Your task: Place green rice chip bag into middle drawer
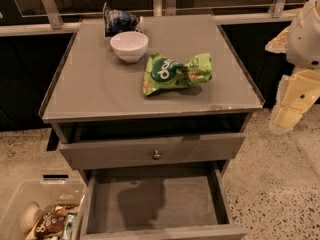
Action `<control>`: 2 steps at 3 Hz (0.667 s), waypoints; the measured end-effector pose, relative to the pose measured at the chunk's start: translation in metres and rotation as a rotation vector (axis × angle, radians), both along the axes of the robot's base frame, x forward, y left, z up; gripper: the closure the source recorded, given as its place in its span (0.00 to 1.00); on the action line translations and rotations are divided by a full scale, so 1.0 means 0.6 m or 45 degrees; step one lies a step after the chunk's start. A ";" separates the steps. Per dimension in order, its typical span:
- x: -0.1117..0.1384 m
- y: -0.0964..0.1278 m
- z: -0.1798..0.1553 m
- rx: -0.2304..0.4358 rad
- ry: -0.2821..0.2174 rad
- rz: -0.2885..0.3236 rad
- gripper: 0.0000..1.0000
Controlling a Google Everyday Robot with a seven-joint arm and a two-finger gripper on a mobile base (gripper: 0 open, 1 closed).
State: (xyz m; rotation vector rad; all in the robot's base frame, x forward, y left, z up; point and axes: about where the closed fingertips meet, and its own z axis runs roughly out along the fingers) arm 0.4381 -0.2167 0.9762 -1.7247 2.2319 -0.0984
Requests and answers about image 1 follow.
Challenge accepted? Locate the white ceramic bowl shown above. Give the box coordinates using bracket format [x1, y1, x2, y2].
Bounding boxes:
[110, 31, 149, 63]

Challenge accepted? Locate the green rice chip bag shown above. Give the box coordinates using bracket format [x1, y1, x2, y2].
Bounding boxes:
[142, 53, 212, 96]

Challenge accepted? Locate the green packet in bin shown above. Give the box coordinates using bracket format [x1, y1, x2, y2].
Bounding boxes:
[61, 213, 77, 240]

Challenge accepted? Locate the dark blue snack bag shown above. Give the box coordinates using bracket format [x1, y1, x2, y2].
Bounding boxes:
[103, 3, 143, 37]

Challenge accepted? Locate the grey top drawer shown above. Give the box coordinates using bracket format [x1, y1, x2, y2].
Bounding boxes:
[59, 133, 245, 170]

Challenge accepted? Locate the metal glass railing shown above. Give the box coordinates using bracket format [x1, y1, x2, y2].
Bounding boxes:
[0, 0, 308, 37]

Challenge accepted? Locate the round metal drawer knob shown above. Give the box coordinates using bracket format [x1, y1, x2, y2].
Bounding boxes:
[152, 150, 162, 160]

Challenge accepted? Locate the grey open middle drawer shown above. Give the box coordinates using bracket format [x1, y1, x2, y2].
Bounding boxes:
[80, 162, 247, 240]

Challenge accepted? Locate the brown snack bag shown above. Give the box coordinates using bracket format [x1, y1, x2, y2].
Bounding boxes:
[28, 204, 79, 240]

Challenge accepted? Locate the white cup in bin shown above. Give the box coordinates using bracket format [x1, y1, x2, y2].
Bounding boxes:
[19, 202, 43, 233]

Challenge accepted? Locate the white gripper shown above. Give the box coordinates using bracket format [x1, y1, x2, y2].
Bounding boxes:
[265, 0, 320, 135]

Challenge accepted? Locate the grey drawer cabinet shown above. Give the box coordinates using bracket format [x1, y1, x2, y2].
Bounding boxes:
[40, 15, 263, 240]

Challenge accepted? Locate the clear plastic storage bin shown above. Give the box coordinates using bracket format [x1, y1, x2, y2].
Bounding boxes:
[0, 179, 86, 240]

